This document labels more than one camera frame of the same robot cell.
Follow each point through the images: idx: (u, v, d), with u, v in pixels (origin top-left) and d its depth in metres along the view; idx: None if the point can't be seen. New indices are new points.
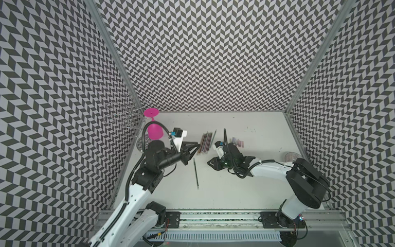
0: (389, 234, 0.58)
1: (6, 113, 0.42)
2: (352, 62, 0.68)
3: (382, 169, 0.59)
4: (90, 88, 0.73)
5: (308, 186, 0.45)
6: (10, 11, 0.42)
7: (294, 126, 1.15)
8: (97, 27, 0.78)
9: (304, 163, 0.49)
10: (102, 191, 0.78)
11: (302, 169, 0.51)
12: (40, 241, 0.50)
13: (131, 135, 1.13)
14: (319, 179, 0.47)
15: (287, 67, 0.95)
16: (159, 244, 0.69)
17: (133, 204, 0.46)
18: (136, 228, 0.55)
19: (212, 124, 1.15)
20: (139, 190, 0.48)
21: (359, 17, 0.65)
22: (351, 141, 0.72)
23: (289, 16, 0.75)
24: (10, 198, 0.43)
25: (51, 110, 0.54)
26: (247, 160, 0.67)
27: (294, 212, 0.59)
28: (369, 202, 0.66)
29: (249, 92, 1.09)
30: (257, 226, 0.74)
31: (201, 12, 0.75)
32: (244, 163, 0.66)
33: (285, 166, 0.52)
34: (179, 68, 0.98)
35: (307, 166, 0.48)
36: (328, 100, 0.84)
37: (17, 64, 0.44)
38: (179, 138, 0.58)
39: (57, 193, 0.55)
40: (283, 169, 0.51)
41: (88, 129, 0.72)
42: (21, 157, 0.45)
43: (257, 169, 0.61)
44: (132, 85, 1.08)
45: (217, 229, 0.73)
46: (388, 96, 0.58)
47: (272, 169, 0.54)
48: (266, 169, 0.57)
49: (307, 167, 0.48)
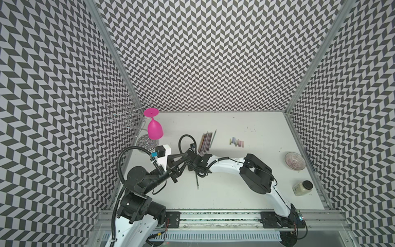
0: (389, 234, 0.58)
1: (6, 113, 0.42)
2: (353, 62, 0.68)
3: (382, 168, 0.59)
4: (90, 88, 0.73)
5: (255, 177, 0.53)
6: (10, 11, 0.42)
7: (294, 126, 1.15)
8: (97, 27, 0.78)
9: (252, 158, 0.55)
10: (102, 191, 0.79)
11: (251, 162, 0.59)
12: (39, 241, 0.49)
13: (132, 135, 1.13)
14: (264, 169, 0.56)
15: (287, 67, 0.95)
16: (159, 244, 0.69)
17: (121, 240, 0.45)
18: (137, 240, 0.56)
19: (212, 124, 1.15)
20: (125, 222, 0.46)
21: (359, 16, 0.65)
22: (351, 141, 0.72)
23: (288, 16, 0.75)
24: (10, 197, 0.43)
25: (51, 110, 0.54)
26: (205, 159, 0.69)
27: (279, 207, 0.61)
28: (369, 202, 0.66)
29: (249, 92, 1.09)
30: (256, 226, 0.74)
31: (201, 12, 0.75)
32: (202, 162, 0.68)
33: (238, 163, 0.57)
34: (179, 68, 0.98)
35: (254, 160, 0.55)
36: (328, 100, 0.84)
37: (17, 64, 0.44)
38: (163, 157, 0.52)
39: (57, 193, 0.55)
40: (236, 165, 0.57)
41: (88, 129, 0.72)
42: (21, 157, 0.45)
43: (214, 166, 0.64)
44: (132, 85, 1.08)
45: (217, 229, 0.73)
46: (388, 96, 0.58)
47: (227, 166, 0.59)
48: (222, 166, 0.61)
49: (255, 161, 0.55)
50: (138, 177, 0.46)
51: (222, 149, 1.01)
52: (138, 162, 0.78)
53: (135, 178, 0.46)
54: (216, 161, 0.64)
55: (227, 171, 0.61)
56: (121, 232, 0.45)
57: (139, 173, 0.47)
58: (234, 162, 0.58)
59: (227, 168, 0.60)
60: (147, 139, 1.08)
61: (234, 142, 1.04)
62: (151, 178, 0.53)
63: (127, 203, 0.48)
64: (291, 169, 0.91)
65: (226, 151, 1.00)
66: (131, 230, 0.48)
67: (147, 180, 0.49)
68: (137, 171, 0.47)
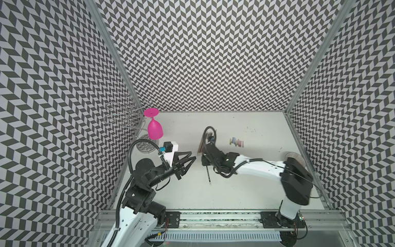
0: (389, 234, 0.58)
1: (6, 113, 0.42)
2: (352, 62, 0.68)
3: (382, 168, 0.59)
4: (90, 88, 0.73)
5: (300, 187, 0.45)
6: (10, 11, 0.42)
7: (294, 126, 1.15)
8: (97, 27, 0.78)
9: (293, 163, 0.47)
10: (102, 191, 0.79)
11: (291, 168, 0.51)
12: (39, 241, 0.49)
13: (131, 135, 1.13)
14: (306, 177, 0.48)
15: (287, 67, 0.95)
16: (158, 244, 0.69)
17: (124, 229, 0.45)
18: (137, 237, 0.56)
19: (212, 124, 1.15)
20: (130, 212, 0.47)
21: (359, 16, 0.65)
22: (351, 141, 0.72)
23: (289, 16, 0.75)
24: (10, 197, 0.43)
25: (51, 110, 0.54)
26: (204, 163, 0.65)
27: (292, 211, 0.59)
28: (369, 201, 0.66)
29: (249, 92, 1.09)
30: (257, 226, 0.74)
31: (201, 12, 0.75)
32: (228, 161, 0.61)
33: (277, 167, 0.49)
34: (179, 68, 0.98)
35: (297, 165, 0.47)
36: (328, 100, 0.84)
37: (17, 64, 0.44)
38: (170, 153, 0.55)
39: (57, 193, 0.55)
40: (274, 170, 0.49)
41: (88, 129, 0.72)
42: (21, 157, 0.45)
43: (245, 168, 0.56)
44: (132, 85, 1.08)
45: (217, 229, 0.73)
46: (388, 96, 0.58)
47: (263, 170, 0.51)
48: (255, 169, 0.53)
49: (296, 166, 0.47)
50: (145, 169, 0.48)
51: (222, 149, 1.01)
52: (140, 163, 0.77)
53: (143, 169, 0.48)
54: (248, 162, 0.56)
55: (257, 174, 0.55)
56: (124, 221, 0.46)
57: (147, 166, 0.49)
58: (271, 166, 0.51)
59: (261, 173, 0.53)
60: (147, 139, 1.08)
61: (234, 142, 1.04)
62: (157, 172, 0.55)
63: (132, 194, 0.50)
64: None
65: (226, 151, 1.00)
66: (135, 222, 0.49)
67: (154, 173, 0.52)
68: (143, 164, 0.49)
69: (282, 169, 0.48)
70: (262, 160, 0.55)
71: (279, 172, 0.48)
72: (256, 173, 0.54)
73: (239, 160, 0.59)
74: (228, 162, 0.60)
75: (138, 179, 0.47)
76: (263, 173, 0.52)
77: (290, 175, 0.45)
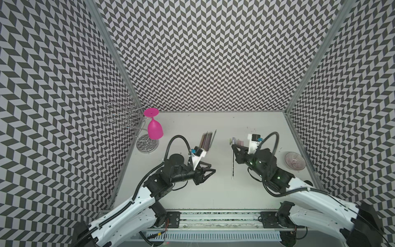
0: (390, 234, 0.58)
1: (6, 113, 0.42)
2: (353, 62, 0.68)
3: (382, 169, 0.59)
4: (90, 88, 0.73)
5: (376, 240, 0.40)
6: (10, 11, 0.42)
7: (294, 126, 1.15)
8: (97, 27, 0.78)
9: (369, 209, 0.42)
10: (102, 191, 0.79)
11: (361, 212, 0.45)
12: (40, 241, 0.50)
13: (131, 135, 1.13)
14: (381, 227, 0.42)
15: (287, 67, 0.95)
16: (158, 244, 0.69)
17: (137, 206, 0.48)
18: (132, 225, 0.56)
19: (212, 124, 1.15)
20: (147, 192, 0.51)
21: (359, 16, 0.65)
22: (351, 141, 0.72)
23: (289, 16, 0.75)
24: (10, 197, 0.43)
25: (51, 110, 0.54)
26: None
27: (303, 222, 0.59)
28: (369, 202, 0.66)
29: (249, 92, 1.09)
30: (257, 226, 0.74)
31: (201, 12, 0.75)
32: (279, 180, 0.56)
33: (347, 210, 0.43)
34: (179, 68, 0.98)
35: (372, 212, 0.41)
36: (328, 100, 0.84)
37: (17, 64, 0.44)
38: (198, 157, 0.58)
39: (56, 193, 0.55)
40: (343, 211, 0.43)
41: (88, 129, 0.72)
42: (21, 157, 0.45)
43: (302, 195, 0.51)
44: (132, 85, 1.08)
45: (216, 229, 0.73)
46: (389, 96, 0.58)
47: (327, 206, 0.46)
48: (319, 203, 0.47)
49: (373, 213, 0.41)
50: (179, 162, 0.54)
51: (222, 149, 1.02)
52: (140, 162, 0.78)
53: (178, 161, 0.55)
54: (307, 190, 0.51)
55: (315, 206, 0.49)
56: (140, 199, 0.49)
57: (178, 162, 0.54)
58: (338, 205, 0.45)
59: (324, 207, 0.46)
60: (147, 139, 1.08)
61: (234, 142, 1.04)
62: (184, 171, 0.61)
63: (156, 180, 0.55)
64: (291, 169, 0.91)
65: (226, 151, 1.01)
66: (146, 204, 0.51)
67: (180, 170, 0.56)
68: (176, 158, 0.55)
69: (355, 213, 0.42)
70: (327, 194, 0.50)
71: (351, 216, 0.42)
72: (314, 205, 0.49)
73: (297, 184, 0.53)
74: (279, 181, 0.56)
75: (165, 170, 0.54)
76: (326, 209, 0.46)
77: (365, 223, 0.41)
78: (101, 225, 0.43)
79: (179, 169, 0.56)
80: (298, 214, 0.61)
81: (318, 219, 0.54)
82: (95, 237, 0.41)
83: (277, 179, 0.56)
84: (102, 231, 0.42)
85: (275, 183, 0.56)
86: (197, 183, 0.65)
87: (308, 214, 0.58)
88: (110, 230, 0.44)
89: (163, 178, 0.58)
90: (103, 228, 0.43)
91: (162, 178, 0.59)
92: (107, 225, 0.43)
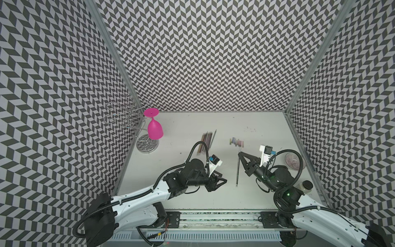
0: (389, 234, 0.58)
1: (6, 113, 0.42)
2: (353, 62, 0.68)
3: (382, 169, 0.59)
4: (90, 88, 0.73)
5: None
6: (10, 11, 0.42)
7: (294, 126, 1.15)
8: (97, 27, 0.78)
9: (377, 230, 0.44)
10: (102, 191, 0.79)
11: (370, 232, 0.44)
12: (39, 241, 0.49)
13: (131, 135, 1.13)
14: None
15: (287, 67, 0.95)
16: (159, 244, 0.69)
17: (154, 195, 0.51)
18: (138, 216, 0.57)
19: (212, 124, 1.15)
20: (165, 189, 0.54)
21: (359, 16, 0.65)
22: (351, 141, 0.72)
23: (289, 16, 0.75)
24: (10, 197, 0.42)
25: (51, 110, 0.54)
26: None
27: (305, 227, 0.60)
28: (369, 202, 0.66)
29: (249, 92, 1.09)
30: (256, 226, 0.74)
31: (201, 12, 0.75)
32: (290, 197, 0.57)
33: (358, 230, 0.45)
34: (179, 68, 0.98)
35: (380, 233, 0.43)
36: (328, 100, 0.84)
37: (17, 64, 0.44)
38: (214, 164, 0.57)
39: (57, 193, 0.55)
40: (354, 232, 0.45)
41: (88, 129, 0.72)
42: (21, 157, 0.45)
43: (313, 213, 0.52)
44: (132, 85, 1.08)
45: (217, 229, 0.73)
46: (388, 96, 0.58)
47: (337, 225, 0.47)
48: (327, 220, 0.49)
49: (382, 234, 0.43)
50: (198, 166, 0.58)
51: (222, 149, 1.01)
52: (140, 161, 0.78)
53: (197, 164, 0.58)
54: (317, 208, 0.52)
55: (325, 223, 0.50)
56: (159, 190, 0.52)
57: (198, 168, 0.57)
58: (348, 225, 0.47)
59: (333, 226, 0.48)
60: (147, 139, 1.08)
61: (234, 142, 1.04)
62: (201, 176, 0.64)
63: (174, 178, 0.58)
64: (290, 169, 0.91)
65: (225, 150, 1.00)
66: (161, 197, 0.53)
67: (198, 175, 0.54)
68: (197, 162, 0.59)
69: (364, 234, 0.44)
70: (335, 212, 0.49)
71: (361, 237, 0.44)
72: (325, 222, 0.50)
73: (305, 203, 0.55)
74: (288, 198, 0.57)
75: (185, 171, 0.58)
76: (335, 228, 0.48)
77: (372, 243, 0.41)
78: (121, 201, 0.45)
79: (198, 174, 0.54)
80: (302, 219, 0.61)
81: (327, 231, 0.54)
82: (114, 211, 0.43)
83: (287, 195, 0.58)
84: (122, 207, 0.44)
85: (286, 200, 0.57)
86: (209, 190, 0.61)
87: (314, 222, 0.58)
88: (128, 209, 0.45)
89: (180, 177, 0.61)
90: (122, 205, 0.45)
91: (180, 177, 0.61)
92: (126, 204, 0.46)
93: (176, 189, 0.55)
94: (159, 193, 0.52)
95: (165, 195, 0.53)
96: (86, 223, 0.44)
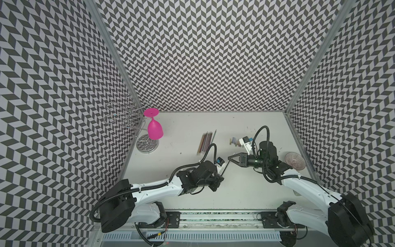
0: (389, 234, 0.58)
1: (6, 113, 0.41)
2: (352, 62, 0.68)
3: (382, 169, 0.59)
4: (90, 88, 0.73)
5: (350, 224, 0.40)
6: (10, 11, 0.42)
7: (294, 126, 1.15)
8: (97, 27, 0.78)
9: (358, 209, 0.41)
10: (102, 192, 0.79)
11: (348, 205, 0.45)
12: (39, 241, 0.49)
13: (132, 135, 1.13)
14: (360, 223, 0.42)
15: (287, 67, 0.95)
16: (159, 244, 0.69)
17: (169, 189, 0.52)
18: (143, 209, 0.56)
19: (212, 124, 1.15)
20: (179, 184, 0.56)
21: (359, 17, 0.65)
22: (351, 141, 0.72)
23: (289, 16, 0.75)
24: (10, 197, 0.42)
25: (51, 110, 0.54)
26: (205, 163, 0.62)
27: (298, 217, 0.59)
28: (369, 202, 0.66)
29: (249, 92, 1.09)
30: (257, 226, 0.74)
31: (201, 12, 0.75)
32: (277, 169, 0.61)
33: (330, 196, 0.46)
34: (179, 68, 0.98)
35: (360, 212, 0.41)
36: (328, 100, 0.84)
37: (17, 64, 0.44)
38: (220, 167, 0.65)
39: (57, 193, 0.55)
40: (325, 197, 0.46)
41: (88, 129, 0.72)
42: (21, 157, 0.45)
43: (293, 183, 0.55)
44: (132, 85, 1.08)
45: (217, 229, 0.73)
46: (388, 96, 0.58)
47: (311, 191, 0.49)
48: (304, 188, 0.51)
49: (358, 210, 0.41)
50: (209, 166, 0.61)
51: (222, 149, 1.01)
52: (144, 162, 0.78)
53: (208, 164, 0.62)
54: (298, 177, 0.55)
55: (305, 194, 0.51)
56: (174, 184, 0.54)
57: (213, 170, 0.61)
58: (323, 191, 0.48)
59: (309, 193, 0.50)
60: (147, 139, 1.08)
61: (234, 142, 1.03)
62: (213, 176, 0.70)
63: (186, 175, 0.60)
64: None
65: (226, 151, 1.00)
66: (175, 193, 0.55)
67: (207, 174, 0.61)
68: (211, 164, 0.64)
69: (335, 199, 0.44)
70: (316, 183, 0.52)
71: (329, 201, 0.44)
72: (305, 192, 0.51)
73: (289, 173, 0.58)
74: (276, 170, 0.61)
75: (200, 170, 0.61)
76: (311, 194, 0.49)
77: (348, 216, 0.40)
78: (141, 190, 0.47)
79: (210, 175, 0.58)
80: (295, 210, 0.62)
81: (315, 216, 0.52)
82: (134, 198, 0.44)
83: (275, 168, 0.62)
84: (140, 194, 0.46)
85: (273, 172, 0.62)
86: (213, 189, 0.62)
87: (304, 210, 0.59)
88: (146, 197, 0.47)
89: (193, 176, 0.63)
90: (141, 193, 0.46)
91: (192, 176, 0.63)
92: (144, 192, 0.47)
93: (189, 183, 0.58)
94: (174, 188, 0.53)
95: (178, 191, 0.55)
96: (103, 208, 0.44)
